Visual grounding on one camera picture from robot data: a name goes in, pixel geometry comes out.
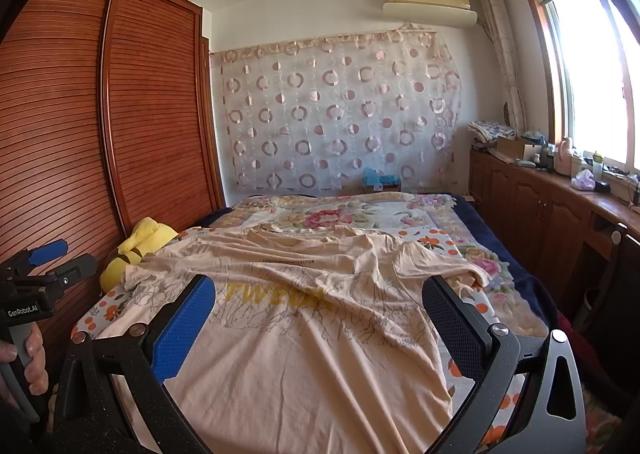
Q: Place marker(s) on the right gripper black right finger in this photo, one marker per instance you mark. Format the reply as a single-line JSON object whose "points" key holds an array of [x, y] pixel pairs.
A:
{"points": [[549, 416]]}

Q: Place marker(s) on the beige printed t-shirt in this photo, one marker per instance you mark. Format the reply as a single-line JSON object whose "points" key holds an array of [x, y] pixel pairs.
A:
{"points": [[300, 333]]}

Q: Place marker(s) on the blue box at headboard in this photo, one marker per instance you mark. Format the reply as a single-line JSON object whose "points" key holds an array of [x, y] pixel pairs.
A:
{"points": [[374, 181]]}

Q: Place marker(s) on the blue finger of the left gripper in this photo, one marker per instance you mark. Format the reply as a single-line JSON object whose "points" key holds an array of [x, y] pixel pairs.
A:
{"points": [[47, 251]]}

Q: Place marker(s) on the person's left hand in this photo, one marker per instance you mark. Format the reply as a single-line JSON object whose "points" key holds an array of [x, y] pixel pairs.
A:
{"points": [[35, 370]]}

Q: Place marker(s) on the wooden low cabinet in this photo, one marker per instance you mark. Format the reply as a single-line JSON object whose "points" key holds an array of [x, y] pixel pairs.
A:
{"points": [[560, 235]]}

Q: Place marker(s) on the brown louvered wardrobe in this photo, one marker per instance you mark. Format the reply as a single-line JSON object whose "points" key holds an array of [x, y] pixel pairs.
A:
{"points": [[106, 119]]}

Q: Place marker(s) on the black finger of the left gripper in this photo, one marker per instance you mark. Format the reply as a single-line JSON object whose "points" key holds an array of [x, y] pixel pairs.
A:
{"points": [[74, 271]]}

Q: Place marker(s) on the yellow plush toy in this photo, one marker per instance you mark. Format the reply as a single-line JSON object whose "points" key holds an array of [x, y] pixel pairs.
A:
{"points": [[147, 237]]}

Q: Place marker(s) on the floral bed quilt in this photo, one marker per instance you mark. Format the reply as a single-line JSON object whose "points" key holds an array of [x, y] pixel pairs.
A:
{"points": [[428, 219]]}

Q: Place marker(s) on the circle pattern sheer curtain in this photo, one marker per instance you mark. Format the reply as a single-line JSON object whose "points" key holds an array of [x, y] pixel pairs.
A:
{"points": [[319, 115]]}

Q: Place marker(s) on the crumpled lilac plastic bag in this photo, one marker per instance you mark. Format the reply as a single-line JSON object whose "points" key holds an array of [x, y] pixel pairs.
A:
{"points": [[583, 181]]}

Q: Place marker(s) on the window with wooden frame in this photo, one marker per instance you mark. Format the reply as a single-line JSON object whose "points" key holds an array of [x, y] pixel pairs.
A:
{"points": [[593, 60]]}

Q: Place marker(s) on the orange print white blanket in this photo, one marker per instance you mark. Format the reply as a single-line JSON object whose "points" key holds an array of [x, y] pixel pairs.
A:
{"points": [[100, 308]]}

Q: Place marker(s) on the pink bottle on sill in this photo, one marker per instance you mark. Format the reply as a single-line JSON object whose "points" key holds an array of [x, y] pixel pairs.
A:
{"points": [[563, 157]]}

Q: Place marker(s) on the wall air conditioner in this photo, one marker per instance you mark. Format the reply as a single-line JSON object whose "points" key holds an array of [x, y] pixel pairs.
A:
{"points": [[452, 13]]}

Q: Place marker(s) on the navy blue bed sheet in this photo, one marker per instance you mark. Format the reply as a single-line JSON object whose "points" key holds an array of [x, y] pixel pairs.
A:
{"points": [[529, 287]]}

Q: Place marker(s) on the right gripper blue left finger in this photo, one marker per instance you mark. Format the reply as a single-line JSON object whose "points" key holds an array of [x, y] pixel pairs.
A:
{"points": [[146, 356]]}

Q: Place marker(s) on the tied window curtain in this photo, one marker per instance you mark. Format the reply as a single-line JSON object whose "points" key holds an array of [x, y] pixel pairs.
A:
{"points": [[500, 29]]}

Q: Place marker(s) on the folded patterned cloth stack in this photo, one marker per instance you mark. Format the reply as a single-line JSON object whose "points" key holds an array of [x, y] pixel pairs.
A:
{"points": [[487, 132]]}

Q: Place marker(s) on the cardboard box on cabinet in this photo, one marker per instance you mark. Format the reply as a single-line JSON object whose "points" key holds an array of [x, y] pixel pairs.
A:
{"points": [[517, 148]]}

